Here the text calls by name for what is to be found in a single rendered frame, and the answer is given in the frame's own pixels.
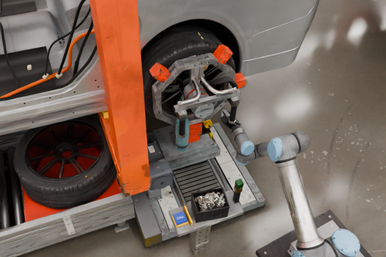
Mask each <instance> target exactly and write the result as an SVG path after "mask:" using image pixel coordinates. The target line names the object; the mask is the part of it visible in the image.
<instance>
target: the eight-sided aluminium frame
mask: <svg viewBox="0 0 386 257"><path fill-rule="evenodd" d="M210 64H212V65H214V66H215V67H217V68H218V69H220V70H221V71H223V72H227V73H228V74H229V75H230V76H231V77H232V78H233V80H234V79H235V74H236V73H235V72H234V70H233V69H232V67H230V66H229V65H227V64H226V63H225V64H222V63H220V62H218V60H217V58H216V57H215V56H214V54H212V53H206V54H202V55H198V56H194V57H189V58H186V59H180V60H176V61H175V62H174V63H173V64H172V65H171V66H170V67H169V68H168V71H169V73H170V77H169V78H167V80H166V81H165V82H164V83H162V82H160V81H157V82H155V83H154V85H152V98H153V112H154V115H155V117H156V118H157V119H160V120H162V121H164V122H167V123H169V124H171V125H173V126H176V119H177V118H178V117H176V116H174V115H172V114H169V113H167V112H165V111H163V110H162V109H161V93H162V92H163V91H164V90H165V89H166V88H167V86H168V85H169V84H170V83H171V82H172V81H173V80H174V79H175V78H176V77H177V76H178V75H179V74H180V73H181V72H182V71H185V70H188V69H191V68H197V67H200V66H205V65H210ZM229 88H232V86H231V85H230V83H229V82H226V83H224V88H223V90H225V89H229ZM227 102H228V100H227V99H225V100H221V101H218V102H214V103H212V104H213V105H214V109H213V111H212V113H211V114H210V115H208V116H207V117H204V118H198V117H196V116H195V114H190V115H187V118H188V119H189V121H190V124H189V125H191V124H196V123H199V122H203V121H207V120H209V119H211V118H212V117H213V116H214V115H215V114H216V113H217V112H218V111H219V110H220V109H221V108H222V107H223V106H224V105H225V104H226V103H227Z"/></svg>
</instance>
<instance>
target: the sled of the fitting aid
mask: <svg viewBox="0 0 386 257"><path fill-rule="evenodd" d="M208 135H209V137H210V138H211V140H212V142H213V144H214V147H213V148H210V149H207V150H203V151H200V152H197V153H193V154H190V155H186V156H184V157H180V158H176V159H172V160H170V161H169V163H170V166H171V168H172V170H175V169H178V168H182V167H184V166H188V165H191V164H194V163H197V162H201V161H204V160H207V159H210V158H214V157H218V156H220V152H221V150H220V148H219V146H218V144H217V143H216V141H215V139H214V137H213V135H212V133H211V132H210V133H208ZM146 136H147V142H148V141H152V142H156V140H155V138H154V136H153V132H151V133H147V134H146Z"/></svg>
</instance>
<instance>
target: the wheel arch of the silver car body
mask: <svg viewBox="0 0 386 257"><path fill-rule="evenodd" d="M185 25H187V26H188V25H194V26H200V27H203V28H205V29H208V30H210V31H211V32H213V33H214V34H215V35H216V36H217V37H218V38H219V40H220V41H221V43H222V44H223V45H225V46H228V47H229V49H230V50H231V51H232V53H233V54H232V58H233V60H234V63H235V67H236V73H241V70H242V62H243V55H242V48H241V44H240V42H239V40H238V38H237V36H236V35H235V33H234V32H233V31H232V30H231V29H230V28H229V27H228V26H226V25H225V24H223V23H221V22H219V21H216V20H212V19H209V18H191V19H187V20H183V21H179V22H177V23H174V24H172V25H170V26H168V27H166V28H165V29H166V30H170V29H172V28H175V27H178V26H185ZM165 29H163V30H165ZM163 30H161V31H160V32H158V33H157V34H156V35H154V36H153V37H152V38H151V39H150V40H152V39H153V38H155V37H156V36H158V35H159V34H161V33H162V32H163ZM150 40H149V41H150ZM149 41H148V42H149ZM148 42H147V43H148ZM147 43H146V44H145V45H147ZM145 45H144V46H145ZM144 46H143V47H142V49H143V48H144ZM142 49H141V51H142Z"/></svg>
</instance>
